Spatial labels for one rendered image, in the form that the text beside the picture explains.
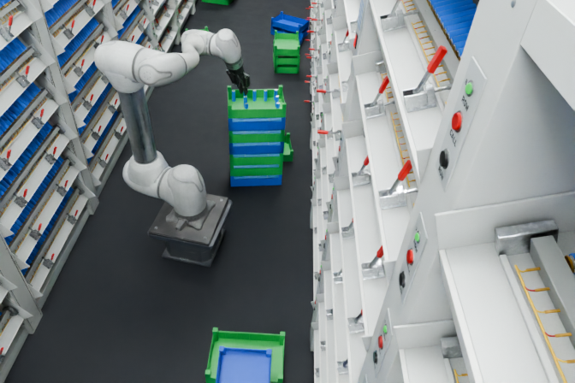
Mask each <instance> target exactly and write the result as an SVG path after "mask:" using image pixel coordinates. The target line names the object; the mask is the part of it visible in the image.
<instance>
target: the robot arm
mask: <svg viewBox="0 0 575 383"><path fill-rule="evenodd" d="M181 51H182V53H164V52H162V51H157V50H152V49H148V48H146V47H143V46H141V45H139V44H133V43H129V42H124V41H108V42H106V43H104V44H101V45H99V46H98V47H97V49H96V50H95V53H94V61H95V65H96V66H97V68H98V69H99V70H100V71H101V72H102V73H103V74H104V75H105V76H106V78H107V79H108V80H109V82H110V83H111V84H112V86H113V87H114V88H115V89H116V90H117V91H118V95H119V98H120V102H121V106H122V112H123V116H124V120H125V123H126V127H127V133H128V137H129V140H130V144H131V147H132V151H133V155H132V156H131V158H130V160H128V161H127V163H126V164H125V166H124V168H123V172H122V175H123V179H124V181H125V182H126V183H127V184H128V185H129V186H130V187H131V188H132V189H134V190H135V191H137V192H140V193H143V194H145V195H147V196H150V197H155V198H159V199H162V200H163V201H165V202H166V203H168V204H170V205H171V206H173V207H174V208H173V209H172V211H171V212H170V214H169V215H167V216H166V221H167V222H174V223H177V226H176V228H175V229H176V230H177V231H178V232H180V231H181V230H182V229H183V228H184V227H185V226H187V227H192V228H194V229H196V230H197V231H199V230H201V229H202V227H203V224H204V222H205V220H206V218H207V216H208V215H209V213H210V212H211V210H212V209H213V208H214V207H215V206H216V203H215V202H214V201H209V200H206V190H205V183H204V180H203V177H202V175H201V174H200V172H199V171H198V170H197V169H196V168H195V167H193V166H191V165H186V164H181V165H178V166H176V167H174V168H171V167H169V165H168V163H167V162H166V161H165V159H164V158H163V155H162V154H161V153H160V152H159V151H157V150H156V146H155V141H154V137H153V132H152V128H151V119H150V115H149V110H148V106H147V102H146V97H145V89H144V85H148V86H154V87H159V86H164V85H169V84H171V83H174V82H176V81H177V80H179V79H180V78H182V77H184V76H185V75H186V74H187V73H188V72H190V71H191V70H192V69H194V68H195V67H196V66H197V65H198V64H199V56H206V55H210V56H216V57H219V58H221V59H222V60H224V62H225V65H226V67H227V71H226V73H227V74H228V77H229V78H230V79H231V81H232V83H233V84H236V85H237V88H238V89H239V91H240V94H242V92H243V91H244V93H245V95H246V94H247V93H248V87H249V85H250V77H249V76H250V74H246V72H245V71H244V67H243V59H242V56H241V49H240V43H239V40H238V39H237V37H236V36H235V34H234V33H233V32H232V31H231V30H230V29H226V28H225V29H222V30H220V31H219V32H218V33H217V34H215V33H212V32H207V31H201V30H188V31H185V32H184V33H183V34H182V36H181ZM244 75H245V77H244ZM240 81H241V82H240ZM241 83H242V84H241ZM242 85H243V86H242Z"/></svg>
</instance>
